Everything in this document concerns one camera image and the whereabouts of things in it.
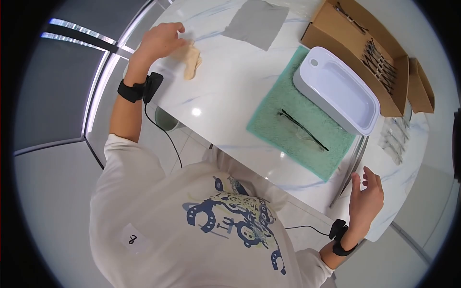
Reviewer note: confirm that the person's left hand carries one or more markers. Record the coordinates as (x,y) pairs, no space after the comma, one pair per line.
(155,42)

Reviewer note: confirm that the person's right hand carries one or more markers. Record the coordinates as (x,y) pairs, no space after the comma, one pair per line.
(367,205)

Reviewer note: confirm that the person's left fingers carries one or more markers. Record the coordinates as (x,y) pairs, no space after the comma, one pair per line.
(174,26)

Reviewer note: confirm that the person's right fingers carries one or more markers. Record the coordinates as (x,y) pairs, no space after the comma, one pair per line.
(371,177)

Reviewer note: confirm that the person's right thumb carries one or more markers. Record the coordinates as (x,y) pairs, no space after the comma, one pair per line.
(355,184)

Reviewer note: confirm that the person's left thumb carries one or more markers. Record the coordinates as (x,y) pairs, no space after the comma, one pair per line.
(180,44)

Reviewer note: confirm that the beige cloth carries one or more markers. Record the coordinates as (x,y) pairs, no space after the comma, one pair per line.
(189,59)

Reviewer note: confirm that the pile of clear bagged glasses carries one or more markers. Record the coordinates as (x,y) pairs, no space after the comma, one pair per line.
(394,138)

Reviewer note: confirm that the black wrist band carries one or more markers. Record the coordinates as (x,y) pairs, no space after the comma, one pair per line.
(142,88)
(340,235)

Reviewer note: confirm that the black-rimmed glasses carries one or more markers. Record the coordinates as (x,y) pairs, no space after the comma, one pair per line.
(304,132)

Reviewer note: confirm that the grey waste bin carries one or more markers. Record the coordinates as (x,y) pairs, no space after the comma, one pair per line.
(166,120)

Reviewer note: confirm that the grey cloth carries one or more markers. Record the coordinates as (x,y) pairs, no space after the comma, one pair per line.
(256,23)

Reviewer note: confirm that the green towel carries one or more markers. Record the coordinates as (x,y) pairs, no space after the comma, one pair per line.
(288,133)

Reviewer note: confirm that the white plastic basin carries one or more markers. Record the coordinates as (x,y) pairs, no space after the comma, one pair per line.
(336,90)

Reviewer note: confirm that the small cardboard box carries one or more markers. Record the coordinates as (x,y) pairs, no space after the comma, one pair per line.
(421,88)

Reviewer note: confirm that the large cardboard box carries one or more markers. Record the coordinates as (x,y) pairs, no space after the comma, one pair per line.
(335,25)

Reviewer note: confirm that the thin dark glasses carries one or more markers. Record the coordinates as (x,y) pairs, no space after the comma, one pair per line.
(351,18)

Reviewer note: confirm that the person's body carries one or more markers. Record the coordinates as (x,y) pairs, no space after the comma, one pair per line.
(162,230)

